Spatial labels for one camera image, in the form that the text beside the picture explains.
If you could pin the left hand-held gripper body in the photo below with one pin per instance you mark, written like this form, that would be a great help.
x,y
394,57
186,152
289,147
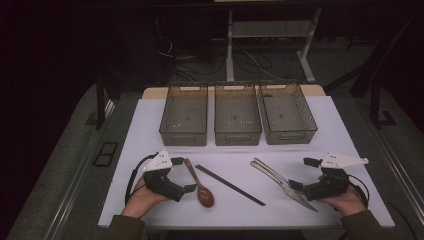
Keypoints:
x,y
163,185

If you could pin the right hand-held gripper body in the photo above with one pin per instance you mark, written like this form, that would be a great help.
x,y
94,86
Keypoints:
x,y
328,188

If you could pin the brown wooden spoon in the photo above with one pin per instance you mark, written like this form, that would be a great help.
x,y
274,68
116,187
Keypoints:
x,y
205,198

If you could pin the smoky transparent plastic bin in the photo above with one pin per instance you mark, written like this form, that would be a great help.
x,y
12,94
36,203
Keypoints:
x,y
285,115
185,115
237,115

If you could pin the person's right hand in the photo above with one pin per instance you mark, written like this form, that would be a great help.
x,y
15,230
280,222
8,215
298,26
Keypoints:
x,y
348,203

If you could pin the person's left hand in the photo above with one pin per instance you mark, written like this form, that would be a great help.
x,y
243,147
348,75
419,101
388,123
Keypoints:
x,y
141,201

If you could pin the white table cover sheet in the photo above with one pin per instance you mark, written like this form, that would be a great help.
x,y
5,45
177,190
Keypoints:
x,y
240,213

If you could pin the black metal stand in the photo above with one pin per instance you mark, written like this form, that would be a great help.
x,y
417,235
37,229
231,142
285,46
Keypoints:
x,y
375,100

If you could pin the black floor socket frame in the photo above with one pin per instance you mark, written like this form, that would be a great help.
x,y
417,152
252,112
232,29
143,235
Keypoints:
x,y
100,160

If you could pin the metal floor rail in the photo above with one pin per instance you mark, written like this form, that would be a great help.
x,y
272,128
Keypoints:
x,y
400,173
71,193

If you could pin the white metal desk frame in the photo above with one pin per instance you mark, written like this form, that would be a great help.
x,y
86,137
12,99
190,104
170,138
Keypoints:
x,y
230,50

